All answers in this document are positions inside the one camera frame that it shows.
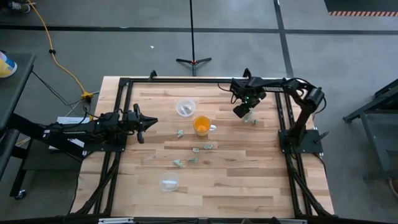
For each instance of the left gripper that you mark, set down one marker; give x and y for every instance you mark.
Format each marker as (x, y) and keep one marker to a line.
(133, 122)

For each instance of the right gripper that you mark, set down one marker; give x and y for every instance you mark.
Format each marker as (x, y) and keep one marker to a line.
(247, 91)

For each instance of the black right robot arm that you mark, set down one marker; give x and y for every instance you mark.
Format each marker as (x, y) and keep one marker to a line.
(303, 121)

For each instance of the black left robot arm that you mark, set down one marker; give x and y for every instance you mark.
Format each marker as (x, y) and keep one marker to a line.
(77, 130)

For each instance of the clear plastic container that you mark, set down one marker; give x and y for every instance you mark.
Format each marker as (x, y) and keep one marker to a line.
(185, 107)
(169, 181)

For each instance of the yellow ceramic mug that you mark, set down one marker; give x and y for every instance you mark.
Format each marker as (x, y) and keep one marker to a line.
(202, 126)

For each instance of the yellow power splitter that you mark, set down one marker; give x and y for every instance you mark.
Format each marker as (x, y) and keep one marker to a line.
(87, 95)

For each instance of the white box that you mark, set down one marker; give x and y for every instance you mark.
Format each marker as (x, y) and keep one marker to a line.
(70, 119)

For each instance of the black tripod stand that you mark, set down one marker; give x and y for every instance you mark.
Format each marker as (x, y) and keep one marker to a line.
(193, 46)

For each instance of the black rolling stand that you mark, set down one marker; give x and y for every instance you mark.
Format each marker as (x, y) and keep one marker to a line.
(18, 124)

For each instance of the black metal cart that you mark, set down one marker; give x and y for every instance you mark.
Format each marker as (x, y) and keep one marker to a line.
(376, 130)

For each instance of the black side table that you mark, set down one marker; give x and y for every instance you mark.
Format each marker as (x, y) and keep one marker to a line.
(14, 93)

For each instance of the wipes canister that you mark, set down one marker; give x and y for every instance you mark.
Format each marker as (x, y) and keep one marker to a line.
(5, 66)

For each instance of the black mat with hazard stripe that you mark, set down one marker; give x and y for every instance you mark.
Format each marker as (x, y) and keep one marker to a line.
(360, 6)

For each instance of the person's shoe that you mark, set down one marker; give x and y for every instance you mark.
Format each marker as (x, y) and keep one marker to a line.
(20, 5)

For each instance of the black aluminium table frame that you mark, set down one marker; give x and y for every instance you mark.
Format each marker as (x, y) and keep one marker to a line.
(124, 93)

